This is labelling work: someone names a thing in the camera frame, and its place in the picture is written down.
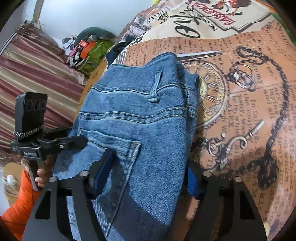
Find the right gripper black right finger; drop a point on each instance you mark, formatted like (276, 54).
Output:
(226, 210)

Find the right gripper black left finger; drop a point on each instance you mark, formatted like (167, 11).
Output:
(50, 217)

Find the blue denim jeans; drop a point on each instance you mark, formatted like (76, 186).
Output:
(148, 116)

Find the orange sleeve left forearm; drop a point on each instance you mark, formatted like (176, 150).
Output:
(16, 217)

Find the person's left hand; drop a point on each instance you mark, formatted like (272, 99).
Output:
(44, 172)

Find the striped red beige curtain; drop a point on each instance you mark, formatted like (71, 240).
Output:
(33, 62)

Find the green fabric storage basket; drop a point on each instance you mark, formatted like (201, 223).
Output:
(94, 57)

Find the orange box in basket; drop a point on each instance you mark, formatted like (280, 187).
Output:
(86, 48)

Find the black folded garment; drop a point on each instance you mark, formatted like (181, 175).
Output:
(116, 50)

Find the grey stuffed pillow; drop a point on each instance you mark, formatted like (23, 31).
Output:
(97, 32)

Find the newspaper print bed sheet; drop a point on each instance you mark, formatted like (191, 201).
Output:
(245, 59)

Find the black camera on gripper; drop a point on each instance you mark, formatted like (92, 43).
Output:
(29, 115)

